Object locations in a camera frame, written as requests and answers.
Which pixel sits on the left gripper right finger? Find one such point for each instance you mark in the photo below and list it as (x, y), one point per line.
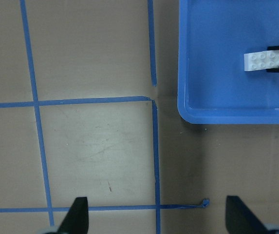
(240, 219)

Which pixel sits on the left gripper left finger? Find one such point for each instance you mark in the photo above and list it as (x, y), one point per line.
(76, 220)

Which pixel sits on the white block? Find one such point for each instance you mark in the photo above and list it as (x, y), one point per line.
(272, 59)
(255, 61)

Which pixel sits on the blue plastic tray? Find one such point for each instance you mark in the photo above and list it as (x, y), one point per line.
(213, 87)

